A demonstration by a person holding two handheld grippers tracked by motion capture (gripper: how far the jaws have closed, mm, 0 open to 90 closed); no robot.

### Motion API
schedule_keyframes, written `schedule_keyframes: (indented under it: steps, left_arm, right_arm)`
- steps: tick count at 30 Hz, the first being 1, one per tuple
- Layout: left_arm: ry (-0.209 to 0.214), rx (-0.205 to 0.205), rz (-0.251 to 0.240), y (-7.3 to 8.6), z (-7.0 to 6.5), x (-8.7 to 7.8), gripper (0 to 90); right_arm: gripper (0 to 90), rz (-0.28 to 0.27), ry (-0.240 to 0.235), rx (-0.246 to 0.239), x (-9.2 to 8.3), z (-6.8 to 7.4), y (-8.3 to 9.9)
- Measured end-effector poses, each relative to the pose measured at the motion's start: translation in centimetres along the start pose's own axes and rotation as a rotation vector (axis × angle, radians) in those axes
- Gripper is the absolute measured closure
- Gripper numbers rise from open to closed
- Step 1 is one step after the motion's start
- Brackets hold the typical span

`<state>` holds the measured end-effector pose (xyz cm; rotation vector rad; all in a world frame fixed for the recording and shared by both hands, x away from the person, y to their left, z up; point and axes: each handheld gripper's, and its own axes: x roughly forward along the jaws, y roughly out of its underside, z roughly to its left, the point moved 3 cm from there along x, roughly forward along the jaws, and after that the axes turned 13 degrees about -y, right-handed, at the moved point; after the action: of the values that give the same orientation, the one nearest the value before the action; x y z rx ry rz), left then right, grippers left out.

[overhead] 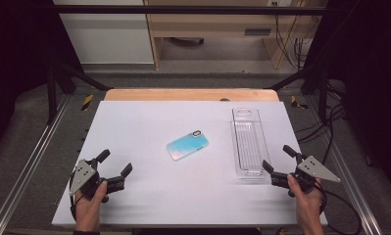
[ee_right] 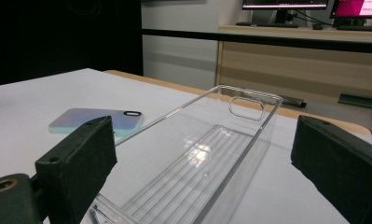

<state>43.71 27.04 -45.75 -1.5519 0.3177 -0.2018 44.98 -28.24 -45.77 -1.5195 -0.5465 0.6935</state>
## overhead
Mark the black horizontal metal bar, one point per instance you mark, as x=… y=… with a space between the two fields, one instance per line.
x=183 y=9

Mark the white cabinet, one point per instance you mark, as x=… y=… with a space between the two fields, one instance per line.
x=108 y=39

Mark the person's left hand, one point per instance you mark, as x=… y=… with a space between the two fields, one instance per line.
x=88 y=209

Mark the white wall socket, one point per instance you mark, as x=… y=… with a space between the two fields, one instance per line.
x=278 y=3

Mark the clear plastic tray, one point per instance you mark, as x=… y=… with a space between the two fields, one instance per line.
x=250 y=143

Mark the aluminium rail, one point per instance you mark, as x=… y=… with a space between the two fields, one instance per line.
x=350 y=182
x=29 y=163

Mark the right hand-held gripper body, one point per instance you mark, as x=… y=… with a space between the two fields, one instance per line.
x=317 y=169

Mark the blue phone case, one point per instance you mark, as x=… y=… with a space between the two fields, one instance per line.
x=187 y=146

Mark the white table mat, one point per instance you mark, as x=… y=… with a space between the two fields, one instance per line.
x=150 y=196

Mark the person's right hand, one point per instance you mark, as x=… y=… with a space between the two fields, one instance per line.
x=305 y=205

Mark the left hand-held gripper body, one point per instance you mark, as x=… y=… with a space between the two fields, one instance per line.
x=83 y=174

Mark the grey desk label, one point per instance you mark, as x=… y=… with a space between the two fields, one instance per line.
x=257 y=32

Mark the light wooden desk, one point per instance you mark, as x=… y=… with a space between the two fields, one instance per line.
x=216 y=24

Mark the black metal stand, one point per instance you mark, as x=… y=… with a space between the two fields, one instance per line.
x=322 y=94
x=51 y=98

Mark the black curtain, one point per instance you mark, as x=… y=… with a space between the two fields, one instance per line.
x=372 y=81
x=13 y=65

